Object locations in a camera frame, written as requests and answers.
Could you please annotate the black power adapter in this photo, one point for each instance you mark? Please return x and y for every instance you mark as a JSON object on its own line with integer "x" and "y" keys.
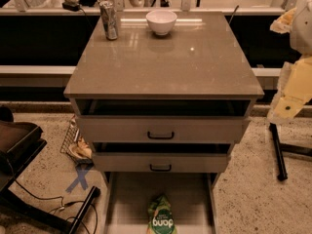
{"x": 71, "y": 6}

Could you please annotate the top drawer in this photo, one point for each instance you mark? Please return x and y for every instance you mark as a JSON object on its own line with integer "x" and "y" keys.
{"x": 187, "y": 129}

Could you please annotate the wire basket with items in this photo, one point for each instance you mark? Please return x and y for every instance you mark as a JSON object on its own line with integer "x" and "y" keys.
{"x": 75, "y": 146}

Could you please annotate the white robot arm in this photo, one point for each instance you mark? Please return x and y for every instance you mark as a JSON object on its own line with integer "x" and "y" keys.
{"x": 301, "y": 29}

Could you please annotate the white bowl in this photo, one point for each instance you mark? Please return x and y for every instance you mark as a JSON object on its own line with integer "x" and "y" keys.
{"x": 161, "y": 22}

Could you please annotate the open bottom drawer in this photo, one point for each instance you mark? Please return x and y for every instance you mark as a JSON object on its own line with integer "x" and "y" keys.
{"x": 129, "y": 195}

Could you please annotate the black top drawer handle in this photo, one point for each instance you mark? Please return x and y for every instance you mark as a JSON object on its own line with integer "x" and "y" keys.
{"x": 166, "y": 136}

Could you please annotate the grey drawer cabinet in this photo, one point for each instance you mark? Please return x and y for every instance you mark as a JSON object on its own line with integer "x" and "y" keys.
{"x": 197, "y": 70}

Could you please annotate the green rice chip bag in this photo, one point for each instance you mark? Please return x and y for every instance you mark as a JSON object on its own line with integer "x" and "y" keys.
{"x": 160, "y": 217}

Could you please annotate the black stand leg right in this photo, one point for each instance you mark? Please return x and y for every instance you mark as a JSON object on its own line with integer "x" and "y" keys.
{"x": 280, "y": 148}

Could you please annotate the silver drink can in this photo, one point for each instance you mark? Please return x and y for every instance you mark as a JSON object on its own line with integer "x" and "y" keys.
{"x": 108, "y": 17}

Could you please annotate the blue tape cross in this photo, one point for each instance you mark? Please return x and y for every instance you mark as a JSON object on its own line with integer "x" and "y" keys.
{"x": 81, "y": 171}

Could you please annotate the black middle drawer handle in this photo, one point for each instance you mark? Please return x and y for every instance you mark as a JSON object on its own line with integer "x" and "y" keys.
{"x": 160, "y": 168}

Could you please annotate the black stand base left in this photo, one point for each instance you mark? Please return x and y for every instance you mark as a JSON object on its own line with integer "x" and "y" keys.
{"x": 20, "y": 143}

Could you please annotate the middle drawer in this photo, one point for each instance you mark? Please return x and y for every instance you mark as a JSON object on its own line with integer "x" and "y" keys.
{"x": 181, "y": 162}

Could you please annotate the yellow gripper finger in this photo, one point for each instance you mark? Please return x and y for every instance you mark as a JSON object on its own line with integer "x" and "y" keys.
{"x": 283, "y": 23}
{"x": 294, "y": 90}

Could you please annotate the black drawer handle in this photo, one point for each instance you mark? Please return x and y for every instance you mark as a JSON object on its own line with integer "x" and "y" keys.
{"x": 160, "y": 168}
{"x": 166, "y": 136}

